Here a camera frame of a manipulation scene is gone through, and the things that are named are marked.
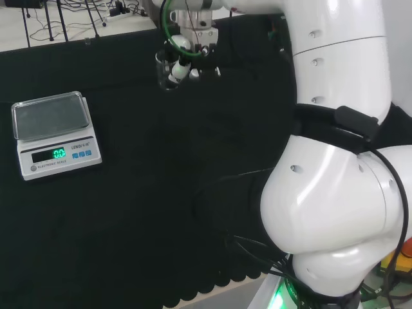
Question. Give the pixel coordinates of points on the clear glass beaker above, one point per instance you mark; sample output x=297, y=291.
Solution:
x=161, y=74

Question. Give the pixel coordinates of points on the black box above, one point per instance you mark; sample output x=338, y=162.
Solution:
x=23, y=3

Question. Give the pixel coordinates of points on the white electronic balance steel pan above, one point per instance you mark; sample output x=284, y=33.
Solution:
x=54, y=141

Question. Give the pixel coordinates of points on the black bench cloth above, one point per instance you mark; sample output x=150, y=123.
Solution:
x=135, y=180

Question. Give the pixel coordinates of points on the black tripod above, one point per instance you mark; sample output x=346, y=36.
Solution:
x=56, y=19

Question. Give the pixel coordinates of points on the yellow stop button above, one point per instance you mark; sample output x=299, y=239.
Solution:
x=400, y=257

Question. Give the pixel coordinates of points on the white power strip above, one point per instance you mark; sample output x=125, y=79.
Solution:
x=117, y=16

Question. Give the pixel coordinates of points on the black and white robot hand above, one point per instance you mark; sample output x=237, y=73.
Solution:
x=180, y=69

